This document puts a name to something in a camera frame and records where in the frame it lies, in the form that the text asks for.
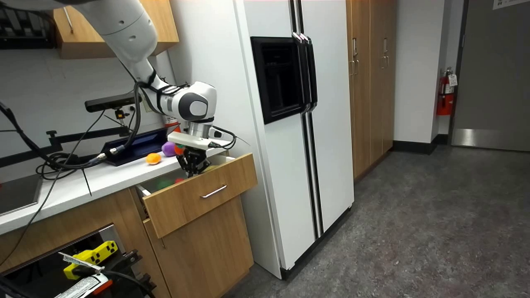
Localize white refrigerator black dispenser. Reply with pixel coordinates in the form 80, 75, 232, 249
170, 0, 357, 282

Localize orange plush toy green patch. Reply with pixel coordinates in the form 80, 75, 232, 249
174, 146, 184, 156

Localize wooden drawer with metal handle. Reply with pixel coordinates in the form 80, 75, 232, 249
136, 154, 257, 241

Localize wooden left cabinet front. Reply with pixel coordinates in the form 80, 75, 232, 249
0, 191, 171, 298

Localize red fire extinguisher on wall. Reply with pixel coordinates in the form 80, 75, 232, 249
436, 68, 458, 116

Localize purple plush ball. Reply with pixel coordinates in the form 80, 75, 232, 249
161, 143, 176, 158

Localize tall wooden pantry cabinets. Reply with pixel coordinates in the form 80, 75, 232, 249
347, 0, 398, 179

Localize black camera mount rail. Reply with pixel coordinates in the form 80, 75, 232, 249
0, 128, 130, 168

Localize yellow black power tool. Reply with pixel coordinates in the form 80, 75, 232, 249
64, 241, 118, 280

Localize wooden upper wall cabinet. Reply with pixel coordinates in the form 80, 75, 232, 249
54, 0, 179, 60

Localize black stereo camera bar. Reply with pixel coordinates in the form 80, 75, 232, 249
85, 93, 135, 113

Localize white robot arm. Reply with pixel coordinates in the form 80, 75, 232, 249
2, 0, 219, 176

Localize wooden lower cabinet door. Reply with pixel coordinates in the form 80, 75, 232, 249
145, 198, 254, 298

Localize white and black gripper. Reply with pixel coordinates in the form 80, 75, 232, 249
168, 125, 229, 178

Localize yellow plush ball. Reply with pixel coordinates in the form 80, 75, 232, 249
146, 153, 163, 166

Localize grey metal door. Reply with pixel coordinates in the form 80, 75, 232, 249
451, 0, 530, 153

